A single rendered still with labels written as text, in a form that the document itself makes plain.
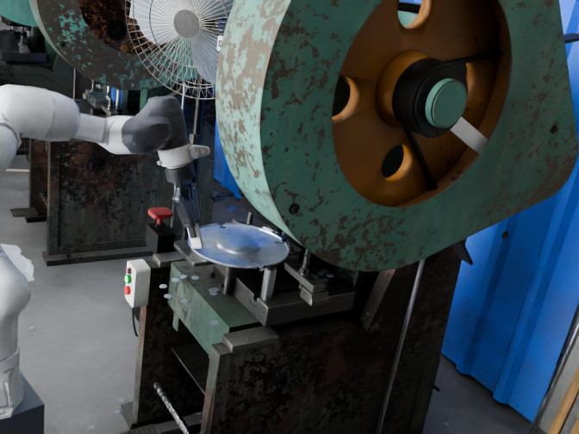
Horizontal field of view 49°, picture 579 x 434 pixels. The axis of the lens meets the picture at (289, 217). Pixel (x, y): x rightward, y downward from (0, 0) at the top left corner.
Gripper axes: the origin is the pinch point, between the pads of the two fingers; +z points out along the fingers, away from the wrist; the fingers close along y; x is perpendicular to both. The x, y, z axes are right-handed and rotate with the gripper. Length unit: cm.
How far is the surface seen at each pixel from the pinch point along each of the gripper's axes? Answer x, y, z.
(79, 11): -69, -99, -66
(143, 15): -35, -82, -60
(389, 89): 58, 19, -35
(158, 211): -20.9, -25.1, -0.6
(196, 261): 1.6, 6.5, 4.7
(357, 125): 50, 19, -28
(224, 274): 4.8, -2.9, 13.2
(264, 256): 16.9, -5.2, 9.8
